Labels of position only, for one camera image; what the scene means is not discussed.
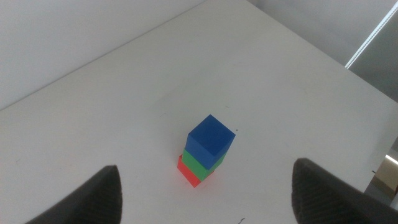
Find red cube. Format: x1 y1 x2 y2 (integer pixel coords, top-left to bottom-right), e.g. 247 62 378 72
177 154 215 189

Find green cube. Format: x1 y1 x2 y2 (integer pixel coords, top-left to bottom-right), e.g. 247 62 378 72
181 149 227 182

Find blue cube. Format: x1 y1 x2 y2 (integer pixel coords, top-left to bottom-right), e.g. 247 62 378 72
185 114 236 171

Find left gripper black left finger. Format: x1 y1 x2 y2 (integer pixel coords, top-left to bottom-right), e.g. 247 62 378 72
24 164 123 224

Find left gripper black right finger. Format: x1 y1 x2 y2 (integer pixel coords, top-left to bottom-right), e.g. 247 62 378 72
291 157 398 224

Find tan cardboard box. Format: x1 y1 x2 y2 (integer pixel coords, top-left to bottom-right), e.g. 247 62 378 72
371 154 398 192

